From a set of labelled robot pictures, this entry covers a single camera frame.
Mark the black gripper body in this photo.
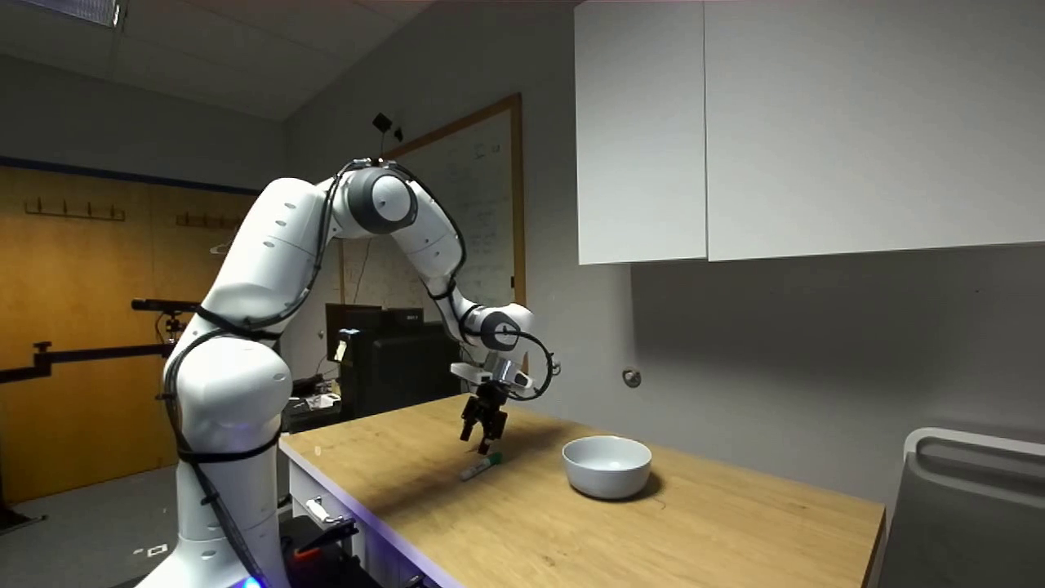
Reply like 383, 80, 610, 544
461, 382, 505, 432

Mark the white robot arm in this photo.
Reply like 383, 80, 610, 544
138, 157, 547, 588

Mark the grey ceramic bowl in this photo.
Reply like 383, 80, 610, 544
561, 436, 653, 500

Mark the black computer monitor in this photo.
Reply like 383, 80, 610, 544
327, 304, 461, 419

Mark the wooden framed whiteboard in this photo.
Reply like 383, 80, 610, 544
339, 94, 524, 306

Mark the round wall knob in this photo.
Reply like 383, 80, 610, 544
621, 371, 644, 390

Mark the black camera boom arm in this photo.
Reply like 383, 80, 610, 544
0, 298, 194, 382

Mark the white wall cabinet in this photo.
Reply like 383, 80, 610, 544
574, 0, 1045, 266

